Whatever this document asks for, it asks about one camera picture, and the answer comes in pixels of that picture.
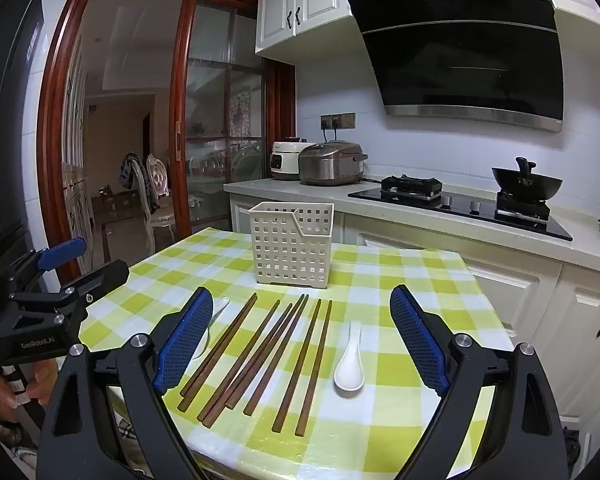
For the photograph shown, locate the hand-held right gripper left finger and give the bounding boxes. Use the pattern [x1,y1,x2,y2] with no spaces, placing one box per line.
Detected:
[37,287,214,480]

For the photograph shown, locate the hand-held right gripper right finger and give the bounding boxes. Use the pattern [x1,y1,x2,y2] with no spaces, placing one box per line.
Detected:
[389,285,571,480]

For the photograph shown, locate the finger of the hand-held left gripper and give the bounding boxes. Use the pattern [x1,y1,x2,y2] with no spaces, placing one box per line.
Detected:
[0,238,87,291]
[10,259,130,327]

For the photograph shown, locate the white ceramic spoon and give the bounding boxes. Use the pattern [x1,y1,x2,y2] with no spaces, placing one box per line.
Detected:
[190,297,230,361]
[334,321,366,393]

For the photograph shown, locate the bunch of wooden chopsticks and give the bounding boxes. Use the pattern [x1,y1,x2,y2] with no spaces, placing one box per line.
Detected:
[177,293,333,436]

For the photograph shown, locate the white perforated utensil basket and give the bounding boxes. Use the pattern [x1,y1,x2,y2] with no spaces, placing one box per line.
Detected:
[248,201,335,289]

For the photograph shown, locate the person's left hand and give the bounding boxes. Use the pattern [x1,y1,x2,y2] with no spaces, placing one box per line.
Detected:
[0,360,58,423]

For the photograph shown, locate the wooden sideboard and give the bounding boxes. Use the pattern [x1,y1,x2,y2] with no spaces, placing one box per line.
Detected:
[91,192,146,246]

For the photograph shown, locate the green checked tablecloth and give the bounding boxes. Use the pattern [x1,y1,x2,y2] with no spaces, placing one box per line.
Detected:
[77,227,516,480]

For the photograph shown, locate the white tall cupboard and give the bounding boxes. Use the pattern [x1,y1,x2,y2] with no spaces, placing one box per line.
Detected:
[62,35,93,281]

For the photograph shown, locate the dark clothes on chair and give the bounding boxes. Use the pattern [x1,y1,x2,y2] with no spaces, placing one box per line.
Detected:
[117,152,158,213]

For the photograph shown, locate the white ornate dining chair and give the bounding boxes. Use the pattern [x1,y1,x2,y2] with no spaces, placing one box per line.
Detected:
[130,154,178,243]

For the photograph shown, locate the dark patterned cloth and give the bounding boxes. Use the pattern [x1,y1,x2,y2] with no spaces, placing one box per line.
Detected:
[0,412,46,480]

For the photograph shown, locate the black refrigerator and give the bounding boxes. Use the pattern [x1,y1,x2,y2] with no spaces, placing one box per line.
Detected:
[0,0,48,291]

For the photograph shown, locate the black glass cooktop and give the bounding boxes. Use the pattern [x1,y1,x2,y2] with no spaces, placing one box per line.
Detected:
[347,175,573,242]

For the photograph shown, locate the black burner grate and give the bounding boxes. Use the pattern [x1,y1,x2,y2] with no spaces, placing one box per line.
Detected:
[380,175,443,201]
[495,192,551,223]

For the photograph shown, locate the white kitchen countertop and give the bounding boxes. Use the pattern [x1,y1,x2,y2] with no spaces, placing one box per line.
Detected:
[223,177,600,281]

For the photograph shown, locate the black wok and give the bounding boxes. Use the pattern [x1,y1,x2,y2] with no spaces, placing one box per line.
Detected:
[491,157,564,203]

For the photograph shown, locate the glass sliding door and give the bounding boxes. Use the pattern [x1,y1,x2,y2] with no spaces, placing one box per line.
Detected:
[172,0,281,233]

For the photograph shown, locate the silver rice cooker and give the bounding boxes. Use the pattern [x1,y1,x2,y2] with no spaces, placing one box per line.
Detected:
[298,141,368,187]

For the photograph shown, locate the white electric pressure cooker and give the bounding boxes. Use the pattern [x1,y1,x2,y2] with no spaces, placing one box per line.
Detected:
[270,137,313,181]

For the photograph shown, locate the black range hood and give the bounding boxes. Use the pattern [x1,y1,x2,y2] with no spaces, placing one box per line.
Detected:
[346,0,565,133]

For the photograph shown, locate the red-brown wooden door frame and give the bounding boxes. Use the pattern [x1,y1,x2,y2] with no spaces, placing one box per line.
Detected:
[36,0,296,281]

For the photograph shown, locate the wall power socket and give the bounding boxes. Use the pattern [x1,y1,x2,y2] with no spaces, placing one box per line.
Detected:
[321,112,356,131]

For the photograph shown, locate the white wall cabinet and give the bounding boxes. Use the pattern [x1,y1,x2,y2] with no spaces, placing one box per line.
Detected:
[254,0,600,61]

